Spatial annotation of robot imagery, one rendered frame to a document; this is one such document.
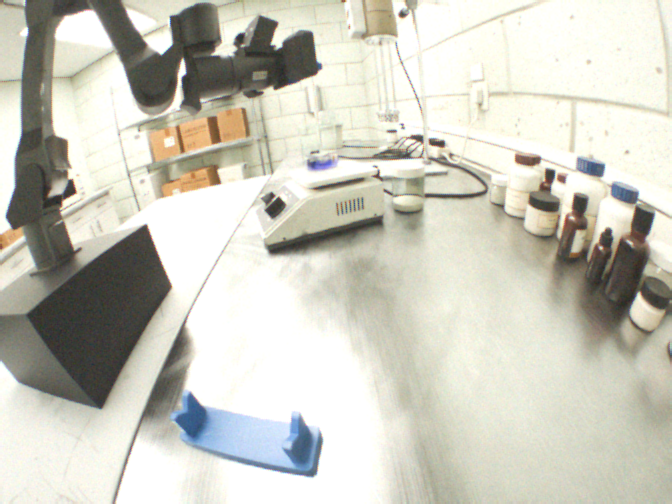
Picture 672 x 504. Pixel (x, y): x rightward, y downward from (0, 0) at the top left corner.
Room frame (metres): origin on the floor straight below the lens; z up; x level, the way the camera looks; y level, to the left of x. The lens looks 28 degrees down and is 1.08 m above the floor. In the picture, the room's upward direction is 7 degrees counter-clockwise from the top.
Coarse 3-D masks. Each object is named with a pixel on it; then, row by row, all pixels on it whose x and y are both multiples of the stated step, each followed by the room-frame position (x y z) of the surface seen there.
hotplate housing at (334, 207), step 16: (368, 176) 0.46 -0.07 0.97; (304, 192) 0.41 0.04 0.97; (320, 192) 0.39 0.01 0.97; (336, 192) 0.40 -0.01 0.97; (352, 192) 0.40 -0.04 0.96; (368, 192) 0.41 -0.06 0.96; (304, 208) 0.38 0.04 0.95; (320, 208) 0.39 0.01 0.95; (336, 208) 0.40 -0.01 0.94; (352, 208) 0.40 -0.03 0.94; (368, 208) 0.41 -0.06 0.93; (288, 224) 0.37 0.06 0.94; (304, 224) 0.38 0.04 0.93; (320, 224) 0.39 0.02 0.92; (336, 224) 0.39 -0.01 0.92; (352, 224) 0.41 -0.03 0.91; (272, 240) 0.36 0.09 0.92; (288, 240) 0.37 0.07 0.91
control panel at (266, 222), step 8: (280, 192) 0.47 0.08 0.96; (288, 192) 0.44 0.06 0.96; (288, 200) 0.41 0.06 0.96; (296, 200) 0.39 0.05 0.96; (288, 208) 0.39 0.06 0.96; (264, 216) 0.42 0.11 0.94; (280, 216) 0.38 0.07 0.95; (264, 224) 0.39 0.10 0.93; (272, 224) 0.37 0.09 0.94; (264, 232) 0.37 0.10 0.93
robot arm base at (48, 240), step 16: (32, 224) 0.19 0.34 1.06; (48, 224) 0.21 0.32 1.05; (64, 224) 0.23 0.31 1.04; (32, 240) 0.19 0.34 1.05; (48, 240) 0.20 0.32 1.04; (64, 240) 0.22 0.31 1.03; (32, 256) 0.19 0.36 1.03; (48, 256) 0.20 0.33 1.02; (64, 256) 0.21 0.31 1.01; (32, 272) 0.18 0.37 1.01
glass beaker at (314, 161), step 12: (300, 132) 0.46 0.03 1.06; (312, 132) 0.44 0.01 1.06; (324, 132) 0.44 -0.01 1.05; (300, 144) 0.46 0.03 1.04; (312, 144) 0.44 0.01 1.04; (324, 144) 0.44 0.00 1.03; (336, 144) 0.46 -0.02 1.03; (312, 156) 0.44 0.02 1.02; (324, 156) 0.44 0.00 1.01; (336, 156) 0.46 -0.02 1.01; (312, 168) 0.45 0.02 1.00; (324, 168) 0.44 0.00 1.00; (336, 168) 0.45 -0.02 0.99
